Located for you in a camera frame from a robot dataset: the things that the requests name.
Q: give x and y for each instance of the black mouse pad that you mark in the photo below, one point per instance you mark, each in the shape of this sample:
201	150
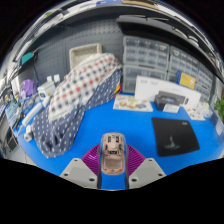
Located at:
173	133

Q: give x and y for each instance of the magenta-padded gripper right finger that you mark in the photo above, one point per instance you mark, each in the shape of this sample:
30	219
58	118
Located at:
150	170

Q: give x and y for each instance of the clear plastic box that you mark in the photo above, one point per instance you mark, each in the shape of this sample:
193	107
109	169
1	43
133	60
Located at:
206	110

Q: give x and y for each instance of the white woven basket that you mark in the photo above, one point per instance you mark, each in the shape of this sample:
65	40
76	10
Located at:
85	51

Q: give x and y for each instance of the colourful sticker sheet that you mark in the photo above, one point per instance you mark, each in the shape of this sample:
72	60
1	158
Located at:
131	103
194	114

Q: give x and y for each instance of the yellow and blue box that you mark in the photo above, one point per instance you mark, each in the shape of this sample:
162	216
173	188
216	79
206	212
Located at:
186	80

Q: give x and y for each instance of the white tube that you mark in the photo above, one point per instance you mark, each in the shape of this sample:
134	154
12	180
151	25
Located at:
32	114

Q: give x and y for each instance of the dark wall shelf unit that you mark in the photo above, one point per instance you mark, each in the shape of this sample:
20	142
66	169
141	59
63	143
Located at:
150	23

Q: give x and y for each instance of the long white keyboard box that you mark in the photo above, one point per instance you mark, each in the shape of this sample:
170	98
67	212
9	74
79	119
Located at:
146	87

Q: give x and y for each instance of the red blue checkered cloth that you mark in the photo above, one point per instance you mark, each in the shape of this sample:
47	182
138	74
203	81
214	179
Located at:
83	83

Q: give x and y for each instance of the pink computer mouse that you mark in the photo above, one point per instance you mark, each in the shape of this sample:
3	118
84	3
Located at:
113	160

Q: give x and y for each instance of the small white box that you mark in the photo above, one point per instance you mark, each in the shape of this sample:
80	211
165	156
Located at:
46	90

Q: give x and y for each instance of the small black box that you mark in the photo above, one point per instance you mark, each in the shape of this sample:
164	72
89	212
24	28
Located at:
170	98

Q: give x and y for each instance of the green potted plant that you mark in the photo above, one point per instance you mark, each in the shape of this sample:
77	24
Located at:
220	106

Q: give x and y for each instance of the teal wall bin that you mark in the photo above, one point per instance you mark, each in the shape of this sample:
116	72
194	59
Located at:
27	57

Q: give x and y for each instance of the navy white dotted cloth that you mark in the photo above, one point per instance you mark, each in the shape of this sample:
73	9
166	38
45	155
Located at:
56	133

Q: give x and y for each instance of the purple toy figure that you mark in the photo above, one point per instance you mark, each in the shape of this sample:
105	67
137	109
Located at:
29	87

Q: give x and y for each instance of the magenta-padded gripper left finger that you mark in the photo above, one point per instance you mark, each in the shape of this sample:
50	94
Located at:
75	170

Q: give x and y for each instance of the small yellow object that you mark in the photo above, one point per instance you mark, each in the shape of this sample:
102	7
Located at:
118	90

